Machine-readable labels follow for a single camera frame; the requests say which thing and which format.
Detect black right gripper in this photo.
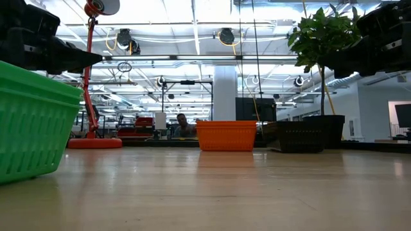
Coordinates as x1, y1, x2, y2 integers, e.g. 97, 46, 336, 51
322, 0, 411, 80

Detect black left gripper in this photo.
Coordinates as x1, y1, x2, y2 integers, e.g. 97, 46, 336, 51
0, 0, 103, 74

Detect person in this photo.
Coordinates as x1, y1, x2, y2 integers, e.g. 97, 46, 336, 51
173, 113, 197, 139

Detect black hanging cable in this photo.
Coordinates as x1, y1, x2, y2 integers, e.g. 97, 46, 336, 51
251, 0, 263, 99

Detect black metal frame rig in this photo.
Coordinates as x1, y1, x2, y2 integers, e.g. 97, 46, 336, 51
161, 80, 214, 114

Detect white box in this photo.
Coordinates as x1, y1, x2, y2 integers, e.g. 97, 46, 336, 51
154, 112, 167, 131

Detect potted green plant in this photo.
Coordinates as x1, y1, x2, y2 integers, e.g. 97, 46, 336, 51
287, 3, 365, 150

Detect black cabinet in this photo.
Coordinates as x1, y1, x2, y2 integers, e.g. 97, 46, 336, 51
235, 97, 277, 123

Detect black ceiling cable reel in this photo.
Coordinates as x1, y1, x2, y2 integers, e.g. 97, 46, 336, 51
219, 28, 236, 46
116, 28, 133, 47

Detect red desk lamp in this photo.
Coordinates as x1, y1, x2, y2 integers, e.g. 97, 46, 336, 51
67, 0, 123, 150

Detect dark monitor screen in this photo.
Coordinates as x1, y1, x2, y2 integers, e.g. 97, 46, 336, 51
394, 103, 411, 129

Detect red cart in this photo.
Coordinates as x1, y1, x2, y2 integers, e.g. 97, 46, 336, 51
117, 117, 155, 138

